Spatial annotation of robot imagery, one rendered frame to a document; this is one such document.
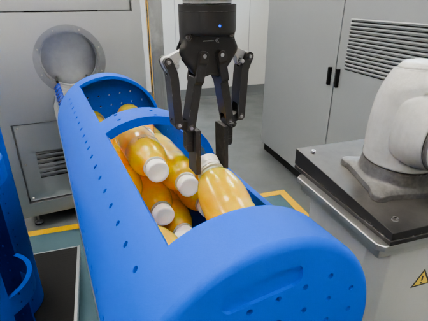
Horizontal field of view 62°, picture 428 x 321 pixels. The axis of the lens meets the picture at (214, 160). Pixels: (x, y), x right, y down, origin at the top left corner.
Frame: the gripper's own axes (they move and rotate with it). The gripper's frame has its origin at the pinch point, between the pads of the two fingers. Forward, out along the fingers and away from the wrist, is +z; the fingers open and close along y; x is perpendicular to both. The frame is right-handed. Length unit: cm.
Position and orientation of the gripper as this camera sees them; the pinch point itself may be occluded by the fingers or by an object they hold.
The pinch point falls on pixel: (208, 148)
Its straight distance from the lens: 53.9
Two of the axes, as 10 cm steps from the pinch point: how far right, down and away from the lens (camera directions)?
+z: 0.0, 9.1, 4.2
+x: 4.2, 3.8, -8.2
